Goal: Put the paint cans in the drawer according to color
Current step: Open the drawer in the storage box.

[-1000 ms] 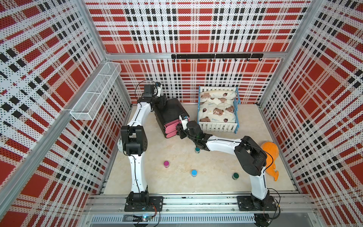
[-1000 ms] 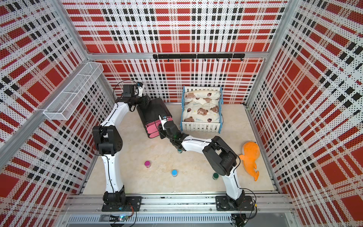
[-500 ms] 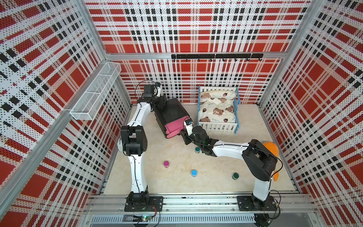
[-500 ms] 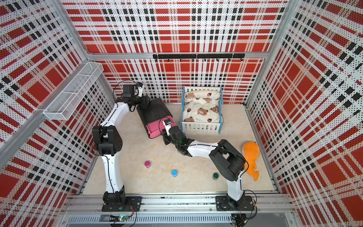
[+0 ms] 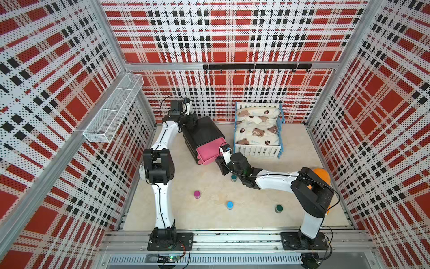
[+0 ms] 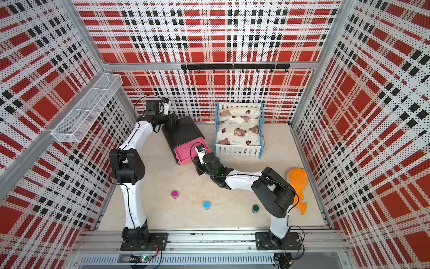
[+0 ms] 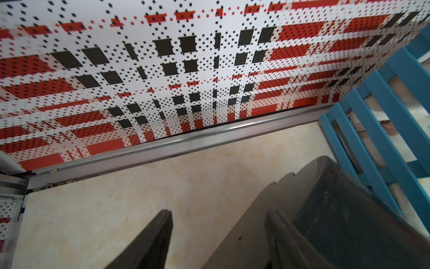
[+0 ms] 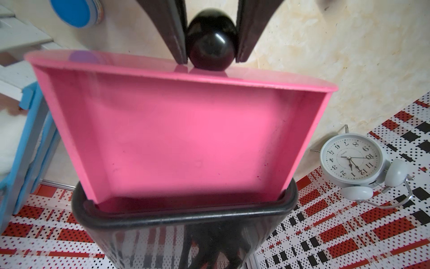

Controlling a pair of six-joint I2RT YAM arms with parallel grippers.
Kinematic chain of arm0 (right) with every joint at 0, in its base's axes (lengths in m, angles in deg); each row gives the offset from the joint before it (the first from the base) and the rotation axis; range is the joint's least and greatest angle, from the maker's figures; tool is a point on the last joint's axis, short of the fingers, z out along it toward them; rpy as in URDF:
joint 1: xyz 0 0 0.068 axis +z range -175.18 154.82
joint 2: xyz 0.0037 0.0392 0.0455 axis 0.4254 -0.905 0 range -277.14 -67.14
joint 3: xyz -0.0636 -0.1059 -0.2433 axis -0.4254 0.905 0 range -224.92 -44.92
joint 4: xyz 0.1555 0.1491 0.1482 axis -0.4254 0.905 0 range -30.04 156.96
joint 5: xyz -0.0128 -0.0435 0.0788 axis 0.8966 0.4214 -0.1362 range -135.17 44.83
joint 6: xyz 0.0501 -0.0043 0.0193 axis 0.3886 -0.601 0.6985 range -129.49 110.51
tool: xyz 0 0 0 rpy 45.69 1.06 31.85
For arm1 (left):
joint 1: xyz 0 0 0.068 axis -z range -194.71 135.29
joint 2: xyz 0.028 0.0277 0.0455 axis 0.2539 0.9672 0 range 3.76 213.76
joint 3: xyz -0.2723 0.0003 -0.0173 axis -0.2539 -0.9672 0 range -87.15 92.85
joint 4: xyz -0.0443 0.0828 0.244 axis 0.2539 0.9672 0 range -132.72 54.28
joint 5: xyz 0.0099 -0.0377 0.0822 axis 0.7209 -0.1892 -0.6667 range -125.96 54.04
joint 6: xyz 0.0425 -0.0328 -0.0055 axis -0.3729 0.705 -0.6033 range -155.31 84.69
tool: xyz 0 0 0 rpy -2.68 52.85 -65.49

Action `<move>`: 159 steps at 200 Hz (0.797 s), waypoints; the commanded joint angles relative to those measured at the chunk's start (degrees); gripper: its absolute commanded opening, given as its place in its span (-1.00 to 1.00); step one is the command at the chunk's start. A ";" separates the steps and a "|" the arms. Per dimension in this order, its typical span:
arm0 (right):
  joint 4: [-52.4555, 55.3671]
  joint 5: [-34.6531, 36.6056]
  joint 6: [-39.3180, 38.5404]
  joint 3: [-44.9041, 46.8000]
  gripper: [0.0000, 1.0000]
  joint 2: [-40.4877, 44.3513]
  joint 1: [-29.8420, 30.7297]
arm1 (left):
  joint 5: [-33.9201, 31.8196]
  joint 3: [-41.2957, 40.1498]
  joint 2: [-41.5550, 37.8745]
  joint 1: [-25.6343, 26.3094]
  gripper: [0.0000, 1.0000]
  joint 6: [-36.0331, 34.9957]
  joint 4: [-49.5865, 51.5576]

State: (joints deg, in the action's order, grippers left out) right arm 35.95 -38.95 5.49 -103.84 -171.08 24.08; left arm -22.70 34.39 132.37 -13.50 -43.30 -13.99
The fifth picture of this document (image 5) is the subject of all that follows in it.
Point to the pink top drawer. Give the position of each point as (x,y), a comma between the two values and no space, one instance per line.
(208,152)

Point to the bear print blanket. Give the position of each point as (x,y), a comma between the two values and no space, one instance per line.
(257,126)

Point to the dark green paint can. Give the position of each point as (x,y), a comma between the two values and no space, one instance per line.
(278,209)

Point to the black wall hook rail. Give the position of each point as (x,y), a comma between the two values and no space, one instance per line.
(258,66)

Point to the white wire mesh shelf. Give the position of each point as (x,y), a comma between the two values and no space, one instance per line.
(109,117)

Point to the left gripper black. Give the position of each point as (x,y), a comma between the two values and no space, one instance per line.
(192,120)

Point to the orange plush whale toy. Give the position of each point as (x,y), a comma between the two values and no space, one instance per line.
(321,173)

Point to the black pink drawer cabinet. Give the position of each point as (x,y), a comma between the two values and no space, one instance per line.
(205,131)

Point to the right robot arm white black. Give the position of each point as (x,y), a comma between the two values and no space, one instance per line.
(311,191)

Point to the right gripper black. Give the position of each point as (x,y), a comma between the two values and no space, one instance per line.
(222,165)

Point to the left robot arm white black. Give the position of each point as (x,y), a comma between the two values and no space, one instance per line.
(158,171)

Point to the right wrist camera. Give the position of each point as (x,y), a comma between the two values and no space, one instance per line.
(225,151)

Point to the light blue paint can front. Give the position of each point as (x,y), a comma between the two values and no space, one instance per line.
(230,205)

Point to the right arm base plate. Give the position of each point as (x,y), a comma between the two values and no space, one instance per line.
(298,241)

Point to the aluminium mounting rail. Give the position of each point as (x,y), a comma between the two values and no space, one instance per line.
(238,241)

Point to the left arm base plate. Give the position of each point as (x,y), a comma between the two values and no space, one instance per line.
(176,242)

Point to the blue white doll bed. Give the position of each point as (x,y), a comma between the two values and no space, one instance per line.
(259,150)

